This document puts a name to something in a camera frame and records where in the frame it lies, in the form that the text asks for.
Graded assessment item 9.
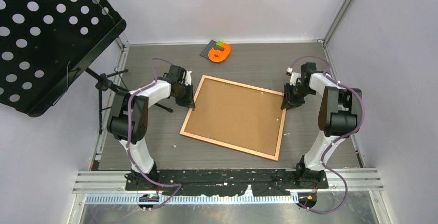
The grey lego baseplate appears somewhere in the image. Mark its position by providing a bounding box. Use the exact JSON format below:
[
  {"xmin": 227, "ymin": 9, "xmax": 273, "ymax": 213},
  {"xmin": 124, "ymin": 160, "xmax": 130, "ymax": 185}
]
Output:
[{"xmin": 199, "ymin": 40, "xmax": 221, "ymax": 59}]

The wooden picture frame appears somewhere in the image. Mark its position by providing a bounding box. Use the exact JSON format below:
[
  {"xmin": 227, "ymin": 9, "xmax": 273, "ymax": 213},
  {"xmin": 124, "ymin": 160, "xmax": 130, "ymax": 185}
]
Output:
[{"xmin": 179, "ymin": 75, "xmax": 287, "ymax": 162}]

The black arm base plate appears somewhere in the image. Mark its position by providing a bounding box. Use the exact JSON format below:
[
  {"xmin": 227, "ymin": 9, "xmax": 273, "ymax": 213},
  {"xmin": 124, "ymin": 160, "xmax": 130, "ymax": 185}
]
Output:
[{"xmin": 124, "ymin": 169, "xmax": 329, "ymax": 197}]

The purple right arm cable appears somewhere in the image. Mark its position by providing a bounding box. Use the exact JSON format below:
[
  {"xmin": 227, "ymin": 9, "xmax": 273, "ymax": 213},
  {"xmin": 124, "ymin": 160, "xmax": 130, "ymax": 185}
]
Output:
[{"xmin": 289, "ymin": 55, "xmax": 366, "ymax": 215}]

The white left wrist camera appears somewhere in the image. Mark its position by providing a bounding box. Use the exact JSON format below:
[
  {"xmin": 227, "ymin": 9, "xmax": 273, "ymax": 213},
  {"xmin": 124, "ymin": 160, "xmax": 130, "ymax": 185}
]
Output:
[{"xmin": 184, "ymin": 71, "xmax": 192, "ymax": 86}]

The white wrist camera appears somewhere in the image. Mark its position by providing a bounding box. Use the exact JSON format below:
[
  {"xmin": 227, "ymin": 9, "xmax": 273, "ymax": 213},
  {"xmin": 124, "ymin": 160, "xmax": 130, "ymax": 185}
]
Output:
[
  {"xmin": 184, "ymin": 71, "xmax": 192, "ymax": 86},
  {"xmin": 286, "ymin": 67, "xmax": 301, "ymax": 86}
]

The black perforated music stand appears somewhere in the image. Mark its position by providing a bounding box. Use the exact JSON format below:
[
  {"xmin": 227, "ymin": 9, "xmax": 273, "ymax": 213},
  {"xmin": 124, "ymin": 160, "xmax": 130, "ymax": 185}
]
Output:
[{"xmin": 0, "ymin": 0, "xmax": 172, "ymax": 135}]

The green lego brick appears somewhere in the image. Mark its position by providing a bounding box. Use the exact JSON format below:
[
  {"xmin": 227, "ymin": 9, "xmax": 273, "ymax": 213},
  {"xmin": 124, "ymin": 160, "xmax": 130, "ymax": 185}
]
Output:
[{"xmin": 215, "ymin": 41, "xmax": 224, "ymax": 49}]

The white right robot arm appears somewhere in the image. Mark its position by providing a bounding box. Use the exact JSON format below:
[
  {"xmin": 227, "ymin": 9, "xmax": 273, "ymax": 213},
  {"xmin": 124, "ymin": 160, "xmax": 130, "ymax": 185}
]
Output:
[{"xmin": 281, "ymin": 62, "xmax": 363, "ymax": 188}]

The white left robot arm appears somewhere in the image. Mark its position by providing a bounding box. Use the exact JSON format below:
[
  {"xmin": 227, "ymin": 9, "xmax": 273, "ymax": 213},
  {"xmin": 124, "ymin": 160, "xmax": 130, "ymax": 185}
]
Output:
[{"xmin": 106, "ymin": 65, "xmax": 195, "ymax": 190}]

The brown cardboard backing board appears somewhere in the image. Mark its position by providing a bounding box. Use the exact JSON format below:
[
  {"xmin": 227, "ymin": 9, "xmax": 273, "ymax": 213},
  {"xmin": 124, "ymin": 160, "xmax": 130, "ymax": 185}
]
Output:
[{"xmin": 183, "ymin": 78, "xmax": 285, "ymax": 156}]

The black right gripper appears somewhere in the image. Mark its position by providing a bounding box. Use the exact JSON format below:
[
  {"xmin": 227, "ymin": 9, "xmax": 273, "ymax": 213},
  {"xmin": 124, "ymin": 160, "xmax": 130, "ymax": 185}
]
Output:
[{"xmin": 281, "ymin": 83, "xmax": 315, "ymax": 110}]

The aluminium rail with ruler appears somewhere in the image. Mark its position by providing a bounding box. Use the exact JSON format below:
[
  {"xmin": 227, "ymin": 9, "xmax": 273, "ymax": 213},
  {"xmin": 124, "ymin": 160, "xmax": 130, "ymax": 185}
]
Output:
[{"xmin": 73, "ymin": 168, "xmax": 384, "ymax": 207}]

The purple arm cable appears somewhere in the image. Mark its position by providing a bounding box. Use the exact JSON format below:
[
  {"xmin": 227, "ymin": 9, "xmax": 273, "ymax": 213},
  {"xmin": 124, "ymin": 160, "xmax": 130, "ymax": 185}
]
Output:
[
  {"xmin": 126, "ymin": 57, "xmax": 184, "ymax": 211},
  {"xmin": 289, "ymin": 55, "xmax": 366, "ymax": 215}
]

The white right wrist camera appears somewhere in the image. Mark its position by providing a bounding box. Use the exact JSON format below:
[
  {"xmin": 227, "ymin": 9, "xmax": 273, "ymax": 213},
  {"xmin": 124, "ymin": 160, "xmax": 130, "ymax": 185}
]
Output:
[{"xmin": 286, "ymin": 67, "xmax": 301, "ymax": 86}]

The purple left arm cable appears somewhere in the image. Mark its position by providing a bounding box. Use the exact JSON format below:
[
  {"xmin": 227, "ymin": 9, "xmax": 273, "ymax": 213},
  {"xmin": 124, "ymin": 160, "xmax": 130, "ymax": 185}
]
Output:
[{"xmin": 126, "ymin": 57, "xmax": 184, "ymax": 211}]

